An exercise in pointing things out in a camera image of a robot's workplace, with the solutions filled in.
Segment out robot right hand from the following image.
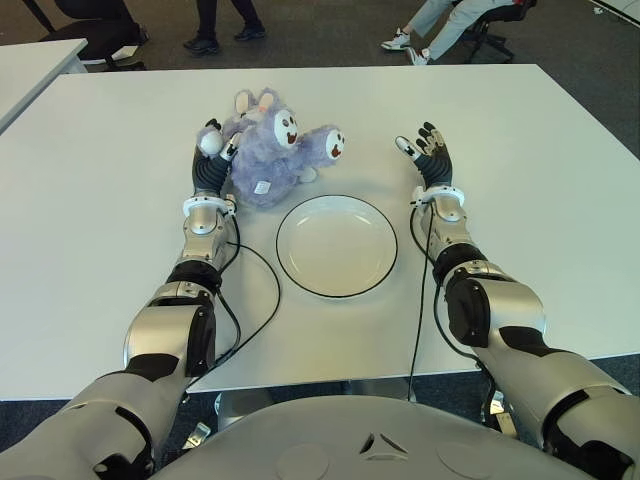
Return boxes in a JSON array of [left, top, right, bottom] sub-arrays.
[[395, 120, 456, 193]]

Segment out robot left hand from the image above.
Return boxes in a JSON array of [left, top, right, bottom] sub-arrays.
[[190, 117, 242, 200]]

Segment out purple plush doll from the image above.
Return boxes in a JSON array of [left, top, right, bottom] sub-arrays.
[[195, 88, 349, 209]]

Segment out white plate black rim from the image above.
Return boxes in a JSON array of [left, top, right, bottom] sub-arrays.
[[275, 193, 400, 301]]

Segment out person in grey trousers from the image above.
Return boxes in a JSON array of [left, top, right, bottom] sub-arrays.
[[380, 0, 539, 66]]

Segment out person in white shirt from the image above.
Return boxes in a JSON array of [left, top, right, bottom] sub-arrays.
[[182, 0, 267, 55]]

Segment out black office chair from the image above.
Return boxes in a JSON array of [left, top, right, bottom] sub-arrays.
[[27, 0, 149, 71]]

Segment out person in black trousers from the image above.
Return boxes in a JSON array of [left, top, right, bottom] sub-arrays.
[[94, 0, 150, 49]]

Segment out white side table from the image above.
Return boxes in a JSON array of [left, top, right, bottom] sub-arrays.
[[0, 38, 90, 136]]

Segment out white furniture edge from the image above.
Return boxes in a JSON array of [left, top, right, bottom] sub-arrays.
[[592, 0, 640, 21]]

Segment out silver robot torso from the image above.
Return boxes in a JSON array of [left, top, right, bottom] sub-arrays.
[[149, 393, 566, 480]]

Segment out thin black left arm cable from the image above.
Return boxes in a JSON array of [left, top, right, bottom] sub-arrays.
[[212, 197, 282, 371]]

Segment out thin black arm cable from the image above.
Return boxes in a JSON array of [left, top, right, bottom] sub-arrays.
[[212, 197, 282, 371], [407, 202, 435, 402]]

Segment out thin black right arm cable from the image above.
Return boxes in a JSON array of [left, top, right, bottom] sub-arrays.
[[407, 202, 435, 402]]

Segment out metal floor bracket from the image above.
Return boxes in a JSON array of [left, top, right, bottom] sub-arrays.
[[482, 394, 519, 439], [187, 422, 211, 449]]

